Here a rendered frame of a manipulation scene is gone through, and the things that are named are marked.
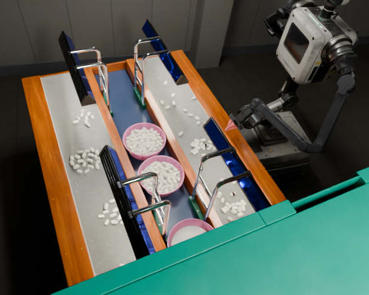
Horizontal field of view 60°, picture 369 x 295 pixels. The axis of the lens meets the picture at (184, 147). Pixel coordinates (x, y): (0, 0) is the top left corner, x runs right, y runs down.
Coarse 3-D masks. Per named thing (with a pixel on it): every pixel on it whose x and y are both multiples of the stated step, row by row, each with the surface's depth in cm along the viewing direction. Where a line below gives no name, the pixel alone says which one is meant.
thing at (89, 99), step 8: (64, 32) 200; (64, 40) 195; (64, 48) 194; (72, 48) 194; (64, 56) 192; (72, 56) 186; (72, 64) 183; (80, 64) 189; (72, 72) 182; (80, 72) 180; (72, 80) 182; (80, 80) 174; (80, 88) 172; (88, 88) 175; (80, 96) 172; (88, 96) 168; (88, 104) 172
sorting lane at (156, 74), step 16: (160, 64) 249; (160, 80) 237; (160, 96) 227; (176, 96) 229; (192, 96) 230; (176, 112) 218; (192, 112) 220; (176, 128) 210; (192, 128) 211; (208, 144) 204; (192, 160) 195; (208, 160) 196; (208, 176) 189; (224, 176) 190; (224, 192) 183; (240, 192) 184; (224, 224) 171
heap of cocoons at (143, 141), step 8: (144, 128) 206; (128, 136) 203; (136, 136) 202; (144, 136) 203; (152, 136) 203; (128, 144) 197; (136, 144) 198; (144, 144) 198; (152, 144) 199; (160, 144) 200; (136, 152) 195; (144, 152) 194; (152, 152) 195
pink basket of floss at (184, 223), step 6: (180, 222) 166; (186, 222) 168; (192, 222) 169; (204, 222) 167; (174, 228) 164; (180, 228) 169; (204, 228) 169; (210, 228) 167; (174, 234) 166; (168, 240) 159; (168, 246) 157
